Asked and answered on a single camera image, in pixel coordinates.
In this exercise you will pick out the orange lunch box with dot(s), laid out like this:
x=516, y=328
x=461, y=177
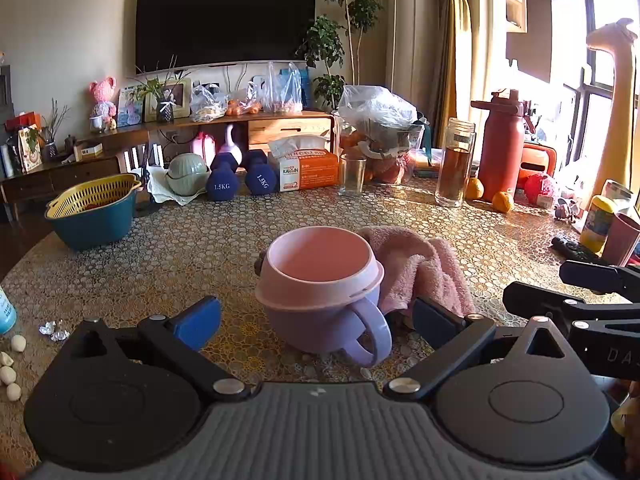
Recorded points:
x=537, y=157

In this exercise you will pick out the glass bottle of tea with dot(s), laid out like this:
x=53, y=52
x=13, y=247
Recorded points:
x=454, y=170

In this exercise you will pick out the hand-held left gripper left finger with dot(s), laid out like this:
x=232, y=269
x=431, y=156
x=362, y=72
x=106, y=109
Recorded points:
x=197, y=321

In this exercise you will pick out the pink and purple cup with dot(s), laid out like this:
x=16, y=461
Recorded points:
x=310, y=310

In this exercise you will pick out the large plastic bag of fruit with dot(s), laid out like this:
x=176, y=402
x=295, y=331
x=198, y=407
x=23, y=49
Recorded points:
x=375, y=110

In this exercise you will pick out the clear bag of oranges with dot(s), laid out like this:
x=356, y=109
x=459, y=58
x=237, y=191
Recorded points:
x=244, y=107

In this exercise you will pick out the pink bear doll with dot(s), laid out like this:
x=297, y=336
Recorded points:
x=102, y=97

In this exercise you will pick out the clear drinking glass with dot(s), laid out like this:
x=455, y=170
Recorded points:
x=353, y=177

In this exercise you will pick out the yellow colander in teal basin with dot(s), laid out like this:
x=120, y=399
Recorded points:
x=92, y=220

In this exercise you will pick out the black remote control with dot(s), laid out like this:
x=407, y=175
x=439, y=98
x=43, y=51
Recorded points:
x=575, y=249

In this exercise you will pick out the purple kettlebell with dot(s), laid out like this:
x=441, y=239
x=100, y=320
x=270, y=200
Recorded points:
x=230, y=142

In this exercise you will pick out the printed gift bag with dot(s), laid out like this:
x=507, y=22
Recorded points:
x=30, y=150

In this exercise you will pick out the blue dumbbell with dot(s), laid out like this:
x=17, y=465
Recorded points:
x=260, y=177
x=222, y=185

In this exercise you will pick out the yellow lidded printed bottle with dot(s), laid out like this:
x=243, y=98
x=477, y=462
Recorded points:
x=597, y=225

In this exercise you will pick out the yellow curtain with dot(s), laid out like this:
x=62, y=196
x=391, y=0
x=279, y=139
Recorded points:
x=462, y=35

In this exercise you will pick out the vase of dried twigs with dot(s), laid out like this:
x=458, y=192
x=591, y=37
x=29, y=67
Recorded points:
x=52, y=135

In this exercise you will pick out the small grey toy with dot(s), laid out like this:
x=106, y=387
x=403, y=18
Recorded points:
x=566, y=209

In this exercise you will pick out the small photo frame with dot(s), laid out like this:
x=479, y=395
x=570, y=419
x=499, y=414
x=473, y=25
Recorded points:
x=130, y=106

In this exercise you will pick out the pink towel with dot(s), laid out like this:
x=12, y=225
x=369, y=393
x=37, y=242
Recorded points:
x=425, y=270

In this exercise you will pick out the white cloth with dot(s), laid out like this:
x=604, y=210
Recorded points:
x=157, y=185

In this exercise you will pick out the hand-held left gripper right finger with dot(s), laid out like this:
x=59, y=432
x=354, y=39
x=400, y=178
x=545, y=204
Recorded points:
x=432, y=317

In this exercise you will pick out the red water bottle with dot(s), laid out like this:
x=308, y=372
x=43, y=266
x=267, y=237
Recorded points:
x=500, y=150

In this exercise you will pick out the tall clear plastic bag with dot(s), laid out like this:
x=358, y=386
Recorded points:
x=282, y=87

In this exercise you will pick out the small white box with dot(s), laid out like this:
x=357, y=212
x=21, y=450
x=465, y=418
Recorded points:
x=87, y=151

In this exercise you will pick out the window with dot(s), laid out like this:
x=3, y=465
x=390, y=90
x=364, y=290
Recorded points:
x=610, y=5

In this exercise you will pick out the white candy piece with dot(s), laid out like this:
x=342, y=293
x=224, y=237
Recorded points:
x=7, y=375
x=18, y=343
x=13, y=392
x=5, y=359

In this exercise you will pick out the red gift box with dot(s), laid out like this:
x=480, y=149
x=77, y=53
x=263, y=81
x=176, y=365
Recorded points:
x=22, y=121

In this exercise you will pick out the orange fruit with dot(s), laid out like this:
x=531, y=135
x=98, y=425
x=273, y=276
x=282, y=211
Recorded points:
x=474, y=189
x=503, y=202

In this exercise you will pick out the black flat television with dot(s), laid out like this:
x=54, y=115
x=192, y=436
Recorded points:
x=225, y=17

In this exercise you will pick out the blue labelled plastic bottle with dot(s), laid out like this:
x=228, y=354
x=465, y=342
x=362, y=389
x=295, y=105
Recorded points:
x=6, y=312

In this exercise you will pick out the wooden television console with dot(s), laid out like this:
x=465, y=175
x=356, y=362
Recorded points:
x=280, y=127

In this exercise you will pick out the white standing air conditioner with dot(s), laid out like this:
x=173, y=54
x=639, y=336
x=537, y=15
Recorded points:
x=412, y=35

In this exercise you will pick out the yellow giraffe statue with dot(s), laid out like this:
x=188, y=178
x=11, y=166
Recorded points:
x=620, y=110

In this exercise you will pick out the crumpled foil wrapper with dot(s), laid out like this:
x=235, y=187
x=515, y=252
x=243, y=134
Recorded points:
x=61, y=334
x=46, y=328

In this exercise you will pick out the silver thermos flask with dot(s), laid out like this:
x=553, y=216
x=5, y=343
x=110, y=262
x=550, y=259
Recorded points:
x=5, y=160

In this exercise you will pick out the pink kettlebell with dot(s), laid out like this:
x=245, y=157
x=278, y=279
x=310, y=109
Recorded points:
x=202, y=147

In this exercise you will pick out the green round ceramic pot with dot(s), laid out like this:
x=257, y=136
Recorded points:
x=187, y=175

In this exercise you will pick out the slatted chair back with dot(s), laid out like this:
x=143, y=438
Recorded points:
x=142, y=157

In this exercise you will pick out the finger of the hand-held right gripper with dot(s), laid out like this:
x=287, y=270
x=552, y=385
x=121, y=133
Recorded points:
x=545, y=302
x=600, y=277

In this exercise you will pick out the large cream photo frame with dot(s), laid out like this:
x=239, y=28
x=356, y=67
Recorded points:
x=175, y=95

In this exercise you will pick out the dark vase with green plant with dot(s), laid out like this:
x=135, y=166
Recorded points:
x=165, y=110

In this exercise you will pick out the pink plastic tumbler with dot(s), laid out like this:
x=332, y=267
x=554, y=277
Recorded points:
x=622, y=240

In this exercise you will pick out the clear plastic bag of snacks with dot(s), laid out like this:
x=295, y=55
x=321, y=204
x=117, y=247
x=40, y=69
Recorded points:
x=209, y=104

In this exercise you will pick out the orange and white tissue box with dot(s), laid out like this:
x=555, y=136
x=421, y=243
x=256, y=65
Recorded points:
x=310, y=170

